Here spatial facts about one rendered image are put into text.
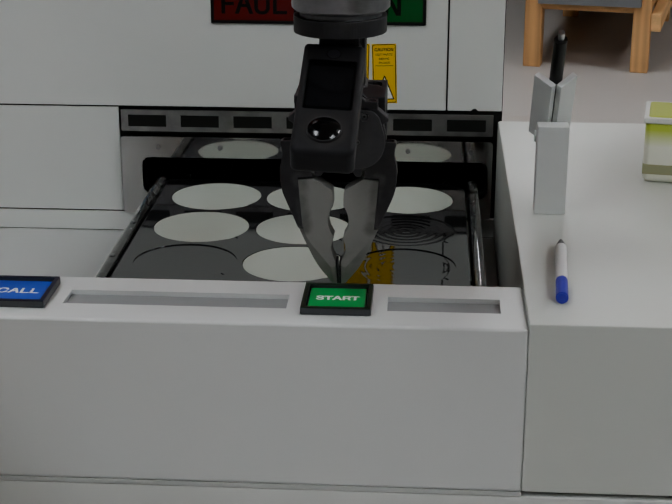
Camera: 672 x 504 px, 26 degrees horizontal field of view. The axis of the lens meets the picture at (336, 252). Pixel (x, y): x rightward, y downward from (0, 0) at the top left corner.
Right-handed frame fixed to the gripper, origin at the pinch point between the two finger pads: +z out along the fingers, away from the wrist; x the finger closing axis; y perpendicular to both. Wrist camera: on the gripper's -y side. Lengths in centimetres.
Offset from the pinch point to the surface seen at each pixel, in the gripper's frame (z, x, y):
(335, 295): 2.6, 0.3, 1.2
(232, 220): 9.1, 14.0, 39.1
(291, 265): 9.1, 6.3, 25.6
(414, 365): 6.2, -6.2, -4.0
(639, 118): 100, -87, 444
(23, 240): 17, 41, 54
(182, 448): 14.0, 12.3, -4.1
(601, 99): 100, -76, 475
